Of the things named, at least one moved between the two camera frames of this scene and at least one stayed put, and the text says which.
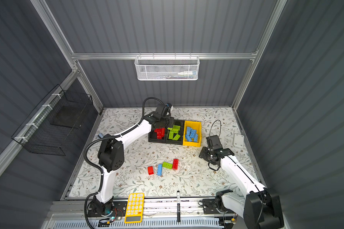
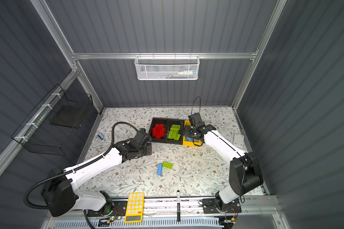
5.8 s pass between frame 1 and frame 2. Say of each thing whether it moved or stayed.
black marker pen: stayed
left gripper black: moved
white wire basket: stayed
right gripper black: moved
